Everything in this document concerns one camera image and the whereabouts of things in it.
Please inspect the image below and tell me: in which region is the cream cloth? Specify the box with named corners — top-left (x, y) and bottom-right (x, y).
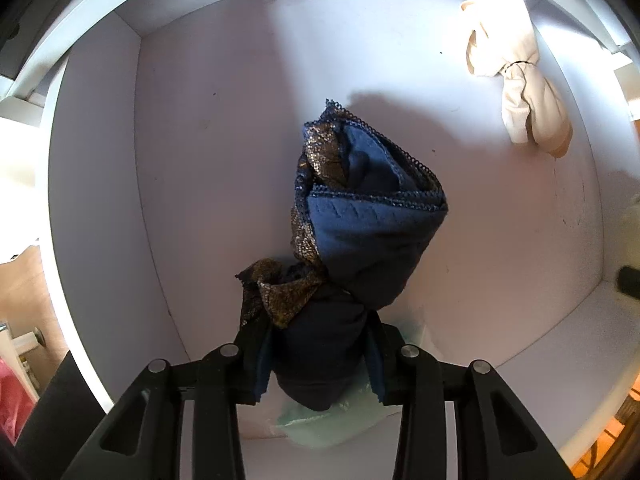
top-left (460, 0), bottom-right (574, 157)

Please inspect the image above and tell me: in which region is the white desk drawer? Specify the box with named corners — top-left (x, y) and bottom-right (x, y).
top-left (47, 0), bottom-right (640, 480)

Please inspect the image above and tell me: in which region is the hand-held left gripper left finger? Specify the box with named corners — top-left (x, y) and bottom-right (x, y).
top-left (60, 319), bottom-right (275, 480)

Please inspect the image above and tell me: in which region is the red ruffled cloth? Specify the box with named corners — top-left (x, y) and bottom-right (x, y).
top-left (0, 360), bottom-right (41, 441)

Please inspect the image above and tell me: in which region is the light green cloth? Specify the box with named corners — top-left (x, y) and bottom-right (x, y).
top-left (276, 322), bottom-right (431, 450)

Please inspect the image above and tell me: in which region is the pale yellow cloth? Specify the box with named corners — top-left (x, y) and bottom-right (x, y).
top-left (612, 200), bottom-right (640, 261)

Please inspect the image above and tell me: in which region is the dark blue lace garment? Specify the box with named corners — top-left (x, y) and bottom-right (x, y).
top-left (235, 99), bottom-right (449, 413)

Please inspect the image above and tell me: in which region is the white metal chair frame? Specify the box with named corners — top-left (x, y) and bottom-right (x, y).
top-left (0, 317), bottom-right (48, 396)

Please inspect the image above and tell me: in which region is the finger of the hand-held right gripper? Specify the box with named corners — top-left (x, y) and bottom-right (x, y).
top-left (616, 266), bottom-right (640, 302)

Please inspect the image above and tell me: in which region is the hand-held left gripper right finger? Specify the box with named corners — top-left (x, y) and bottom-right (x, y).
top-left (366, 309), bottom-right (573, 480)

